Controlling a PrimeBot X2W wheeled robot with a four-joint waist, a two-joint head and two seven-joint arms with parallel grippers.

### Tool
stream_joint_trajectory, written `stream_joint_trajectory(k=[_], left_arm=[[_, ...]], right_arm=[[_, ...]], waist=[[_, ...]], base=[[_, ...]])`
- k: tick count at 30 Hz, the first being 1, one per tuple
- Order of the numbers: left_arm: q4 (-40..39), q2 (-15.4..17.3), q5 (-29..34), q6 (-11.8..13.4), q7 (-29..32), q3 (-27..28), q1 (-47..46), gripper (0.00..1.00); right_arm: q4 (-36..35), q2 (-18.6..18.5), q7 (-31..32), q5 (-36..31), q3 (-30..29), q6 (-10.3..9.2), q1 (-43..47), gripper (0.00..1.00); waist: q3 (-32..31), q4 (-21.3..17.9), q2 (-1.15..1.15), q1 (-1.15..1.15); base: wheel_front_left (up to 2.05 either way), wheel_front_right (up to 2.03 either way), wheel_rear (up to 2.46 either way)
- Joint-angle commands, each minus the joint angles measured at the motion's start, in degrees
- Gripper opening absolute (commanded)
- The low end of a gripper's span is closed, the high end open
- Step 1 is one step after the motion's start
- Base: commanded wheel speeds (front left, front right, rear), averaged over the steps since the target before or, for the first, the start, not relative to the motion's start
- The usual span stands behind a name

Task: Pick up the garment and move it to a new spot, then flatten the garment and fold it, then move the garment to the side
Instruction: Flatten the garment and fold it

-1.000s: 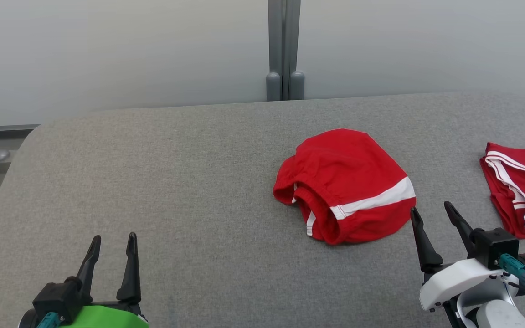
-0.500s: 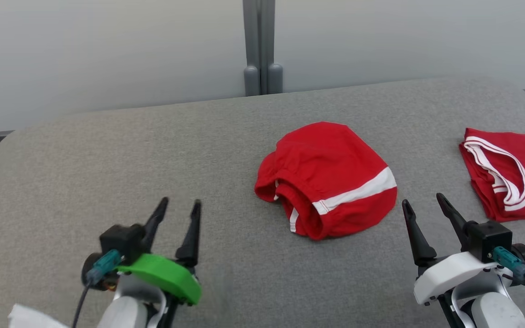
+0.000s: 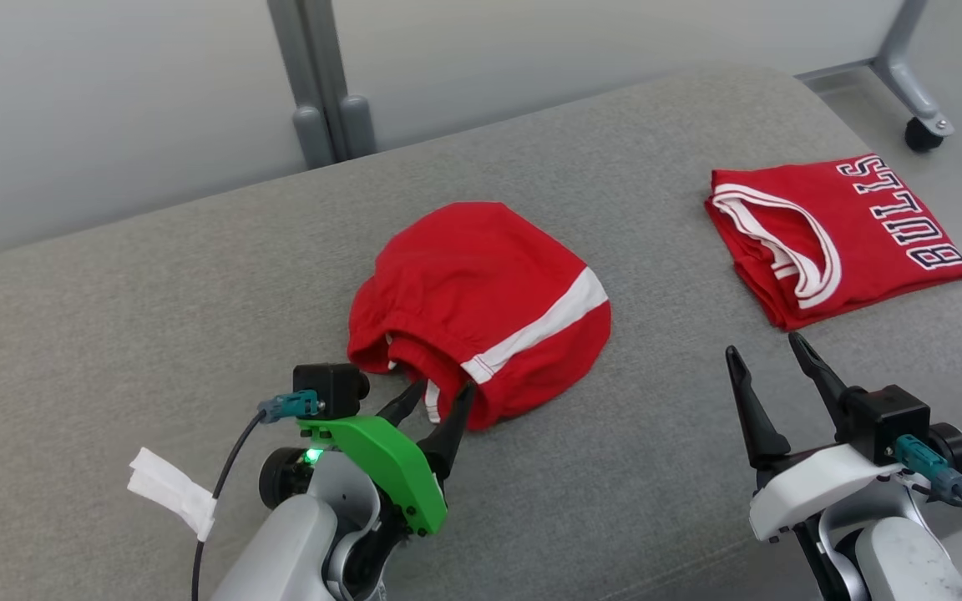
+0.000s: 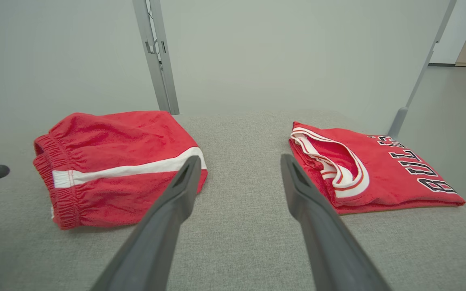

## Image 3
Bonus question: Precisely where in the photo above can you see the red shorts with white stripe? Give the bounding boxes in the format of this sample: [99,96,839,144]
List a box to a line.
[347,202,613,432]

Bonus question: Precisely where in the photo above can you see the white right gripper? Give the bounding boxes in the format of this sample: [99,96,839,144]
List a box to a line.
[725,331,899,543]

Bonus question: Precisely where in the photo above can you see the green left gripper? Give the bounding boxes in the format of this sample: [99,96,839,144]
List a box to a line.
[297,380,478,537]

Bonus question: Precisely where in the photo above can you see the white tape tag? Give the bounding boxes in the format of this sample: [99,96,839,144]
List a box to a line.
[128,447,219,542]

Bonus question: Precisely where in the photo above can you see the black caster wheel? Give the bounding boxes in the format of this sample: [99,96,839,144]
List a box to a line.
[904,117,945,154]

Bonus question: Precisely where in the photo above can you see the red white basketball jersey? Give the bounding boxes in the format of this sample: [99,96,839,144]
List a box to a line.
[705,154,962,332]

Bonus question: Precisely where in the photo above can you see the black cable with teal plug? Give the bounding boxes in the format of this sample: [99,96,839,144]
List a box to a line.
[894,434,962,573]
[191,390,321,601]

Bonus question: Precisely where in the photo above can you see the grey metal stand leg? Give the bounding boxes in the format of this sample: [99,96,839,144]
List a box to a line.
[794,0,954,139]

